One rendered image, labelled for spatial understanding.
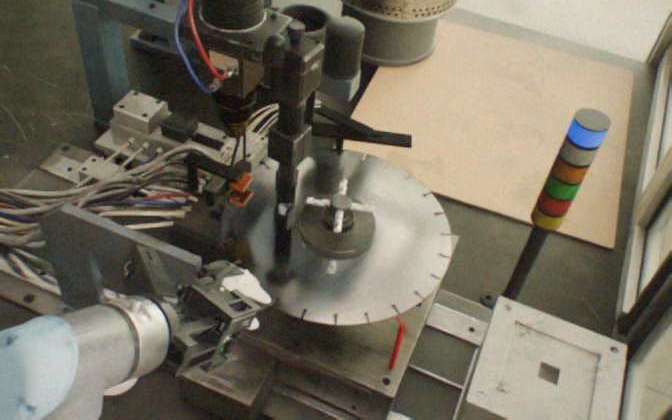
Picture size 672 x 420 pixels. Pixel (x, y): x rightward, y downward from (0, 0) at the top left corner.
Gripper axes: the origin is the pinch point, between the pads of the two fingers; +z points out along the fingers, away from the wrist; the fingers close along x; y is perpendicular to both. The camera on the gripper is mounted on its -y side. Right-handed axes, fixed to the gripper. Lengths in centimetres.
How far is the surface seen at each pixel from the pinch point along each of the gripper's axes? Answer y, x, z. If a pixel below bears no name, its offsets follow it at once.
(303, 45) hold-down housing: -4.8, 29.6, -2.8
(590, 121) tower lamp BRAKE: 22.7, 35.4, 22.5
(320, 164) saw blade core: -9.4, 11.3, 24.4
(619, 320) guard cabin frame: 39, 8, 53
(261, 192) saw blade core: -11.9, 5.3, 15.5
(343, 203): 1.1, 11.2, 14.4
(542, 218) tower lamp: 22.8, 20.3, 30.7
